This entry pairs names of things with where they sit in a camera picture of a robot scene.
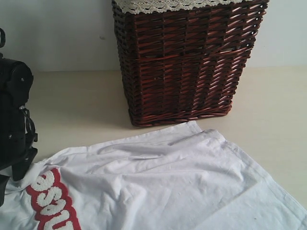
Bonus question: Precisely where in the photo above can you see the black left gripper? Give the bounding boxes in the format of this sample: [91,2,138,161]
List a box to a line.
[0,105,39,207]

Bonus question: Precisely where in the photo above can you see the white t-shirt red logo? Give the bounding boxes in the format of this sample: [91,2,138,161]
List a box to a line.
[0,121,307,230]

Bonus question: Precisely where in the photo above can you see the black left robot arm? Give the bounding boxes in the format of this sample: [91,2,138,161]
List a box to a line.
[0,57,38,204]

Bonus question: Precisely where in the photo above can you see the dark brown wicker basket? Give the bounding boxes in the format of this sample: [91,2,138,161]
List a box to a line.
[112,0,268,127]

